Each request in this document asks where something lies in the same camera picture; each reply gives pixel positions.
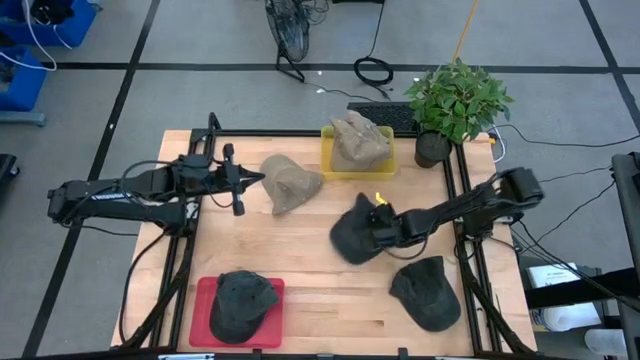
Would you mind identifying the thin black floor cable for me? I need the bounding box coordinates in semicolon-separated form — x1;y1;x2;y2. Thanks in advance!
492;122;640;149

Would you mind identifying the black aluminium table frame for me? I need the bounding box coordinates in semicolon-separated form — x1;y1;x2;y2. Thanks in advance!
119;112;539;357

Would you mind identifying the blue cart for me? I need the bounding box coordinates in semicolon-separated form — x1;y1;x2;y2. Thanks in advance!
0;45;49;126
0;0;99;49

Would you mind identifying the white box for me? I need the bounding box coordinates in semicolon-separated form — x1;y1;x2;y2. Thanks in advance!
527;262;604;332

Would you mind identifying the red plastic bin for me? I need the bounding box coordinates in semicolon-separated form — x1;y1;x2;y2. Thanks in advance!
188;276;286;350

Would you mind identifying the black baseball cap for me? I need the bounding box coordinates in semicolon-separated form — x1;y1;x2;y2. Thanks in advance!
208;270;281;345
328;192;396;266
388;255;462;333

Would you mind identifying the black plant pot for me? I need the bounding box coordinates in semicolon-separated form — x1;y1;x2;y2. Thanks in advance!
413;130;454;170

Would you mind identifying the white cable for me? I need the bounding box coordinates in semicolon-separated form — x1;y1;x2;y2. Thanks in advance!
491;127;508;164

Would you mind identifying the yellow hanging cord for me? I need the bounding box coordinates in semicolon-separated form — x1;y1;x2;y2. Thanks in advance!
452;0;481;64

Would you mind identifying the green leafy plant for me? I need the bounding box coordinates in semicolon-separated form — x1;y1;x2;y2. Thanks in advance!
403;57;515;146

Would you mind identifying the black keyboard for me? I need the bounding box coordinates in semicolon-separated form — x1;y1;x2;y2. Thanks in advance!
346;101;419;133

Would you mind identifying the black floor fan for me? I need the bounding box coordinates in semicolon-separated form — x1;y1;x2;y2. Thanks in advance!
263;0;311;84

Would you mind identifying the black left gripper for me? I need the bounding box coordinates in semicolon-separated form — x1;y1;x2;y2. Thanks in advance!
204;143;265;217

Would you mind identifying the coiled black cable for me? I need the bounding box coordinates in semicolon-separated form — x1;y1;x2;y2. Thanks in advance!
352;0;396;101

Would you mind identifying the yellow plastic bin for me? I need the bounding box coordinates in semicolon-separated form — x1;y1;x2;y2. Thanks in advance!
319;125;398;181

